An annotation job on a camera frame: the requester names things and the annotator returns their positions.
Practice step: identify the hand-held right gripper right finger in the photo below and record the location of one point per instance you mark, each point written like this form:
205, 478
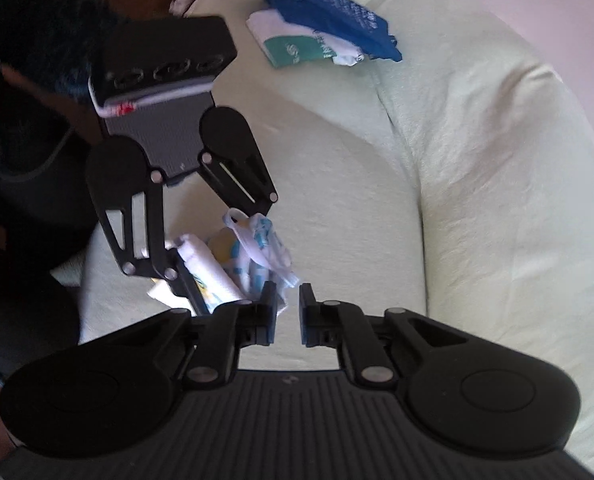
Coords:
307, 320

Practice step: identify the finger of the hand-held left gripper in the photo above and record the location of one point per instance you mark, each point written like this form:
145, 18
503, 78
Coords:
187, 282
244, 170

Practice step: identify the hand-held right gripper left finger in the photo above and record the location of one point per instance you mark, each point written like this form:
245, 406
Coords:
269, 320

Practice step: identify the white cartoon print shopping bag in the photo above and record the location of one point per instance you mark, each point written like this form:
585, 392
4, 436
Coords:
212, 265

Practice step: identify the white and green shopping bag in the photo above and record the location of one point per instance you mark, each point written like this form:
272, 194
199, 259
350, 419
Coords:
297, 50

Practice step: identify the blue shopping bag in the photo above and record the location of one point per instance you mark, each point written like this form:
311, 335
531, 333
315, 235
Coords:
322, 10

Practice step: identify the person's dark clothing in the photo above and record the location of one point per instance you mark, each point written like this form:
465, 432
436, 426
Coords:
22, 240

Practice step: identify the cream sofa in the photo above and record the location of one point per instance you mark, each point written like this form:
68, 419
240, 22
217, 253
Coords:
452, 160

